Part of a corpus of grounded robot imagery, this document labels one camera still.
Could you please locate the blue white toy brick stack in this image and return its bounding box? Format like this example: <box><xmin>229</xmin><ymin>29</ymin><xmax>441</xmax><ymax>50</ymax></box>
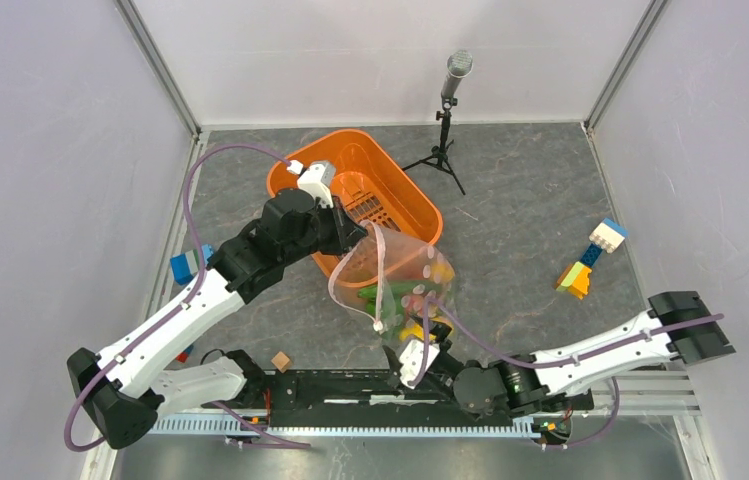
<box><xmin>580</xmin><ymin>218</ymin><xmax>628</xmax><ymax>268</ymax></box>

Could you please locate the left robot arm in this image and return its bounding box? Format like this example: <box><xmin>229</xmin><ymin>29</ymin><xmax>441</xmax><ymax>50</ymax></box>
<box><xmin>63</xmin><ymin>188</ymin><xmax>368</xmax><ymax>452</ymax></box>

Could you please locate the orange plastic basket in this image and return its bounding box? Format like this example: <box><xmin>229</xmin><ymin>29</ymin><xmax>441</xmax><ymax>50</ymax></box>
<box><xmin>266</xmin><ymin>129</ymin><xmax>443</xmax><ymax>288</ymax></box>

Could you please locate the clear pink-dotted zip bag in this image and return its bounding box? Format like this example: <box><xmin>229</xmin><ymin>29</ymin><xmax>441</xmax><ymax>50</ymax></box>
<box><xmin>328</xmin><ymin>220</ymin><xmax>456</xmax><ymax>348</ymax></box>

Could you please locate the yellow toy lemon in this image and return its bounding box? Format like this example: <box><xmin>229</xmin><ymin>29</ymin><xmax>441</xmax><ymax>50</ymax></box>
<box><xmin>398</xmin><ymin>321</ymin><xmax>436</xmax><ymax>343</ymax></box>

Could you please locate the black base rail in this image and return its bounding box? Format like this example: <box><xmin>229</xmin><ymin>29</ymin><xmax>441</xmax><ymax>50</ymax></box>
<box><xmin>224</xmin><ymin>363</ymin><xmax>595</xmax><ymax>428</ymax></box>

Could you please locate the blue green striped brick stack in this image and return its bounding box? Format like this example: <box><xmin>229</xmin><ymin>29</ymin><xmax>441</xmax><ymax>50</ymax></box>
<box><xmin>169</xmin><ymin>244</ymin><xmax>214</xmax><ymax>286</ymax></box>

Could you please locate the yellow toy corn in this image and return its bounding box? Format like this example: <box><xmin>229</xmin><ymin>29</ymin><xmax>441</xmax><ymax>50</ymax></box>
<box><xmin>431</xmin><ymin>262</ymin><xmax>455</xmax><ymax>284</ymax></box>

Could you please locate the small wooden cube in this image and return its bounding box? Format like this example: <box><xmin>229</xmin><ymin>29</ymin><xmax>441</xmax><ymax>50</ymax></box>
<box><xmin>271</xmin><ymin>351</ymin><xmax>293</xmax><ymax>373</ymax></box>

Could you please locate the green toy cucumber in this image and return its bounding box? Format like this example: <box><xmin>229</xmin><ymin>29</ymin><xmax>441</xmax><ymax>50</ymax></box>
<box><xmin>355</xmin><ymin>281</ymin><xmax>427</xmax><ymax>307</ymax></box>

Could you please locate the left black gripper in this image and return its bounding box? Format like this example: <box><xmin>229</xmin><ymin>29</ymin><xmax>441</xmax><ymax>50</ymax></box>
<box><xmin>281</xmin><ymin>193</ymin><xmax>368</xmax><ymax>265</ymax></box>

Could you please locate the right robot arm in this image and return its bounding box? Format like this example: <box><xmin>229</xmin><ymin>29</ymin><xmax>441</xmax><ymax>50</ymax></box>
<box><xmin>387</xmin><ymin>291</ymin><xmax>735</xmax><ymax>417</ymax></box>

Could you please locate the red blue toy brick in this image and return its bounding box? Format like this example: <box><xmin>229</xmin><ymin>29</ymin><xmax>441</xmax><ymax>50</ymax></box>
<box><xmin>175</xmin><ymin>345</ymin><xmax>194</xmax><ymax>363</ymax></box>

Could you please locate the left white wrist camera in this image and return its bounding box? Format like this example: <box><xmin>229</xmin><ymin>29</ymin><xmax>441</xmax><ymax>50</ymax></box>
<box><xmin>287</xmin><ymin>160</ymin><xmax>336</xmax><ymax>208</ymax></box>

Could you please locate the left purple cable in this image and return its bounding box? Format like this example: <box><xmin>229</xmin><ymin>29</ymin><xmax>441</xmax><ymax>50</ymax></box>
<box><xmin>63</xmin><ymin>142</ymin><xmax>296</xmax><ymax>454</ymax></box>

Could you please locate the microphone on black tripod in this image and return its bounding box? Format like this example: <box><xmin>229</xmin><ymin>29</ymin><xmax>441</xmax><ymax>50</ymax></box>
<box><xmin>402</xmin><ymin>50</ymin><xmax>473</xmax><ymax>196</ymax></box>

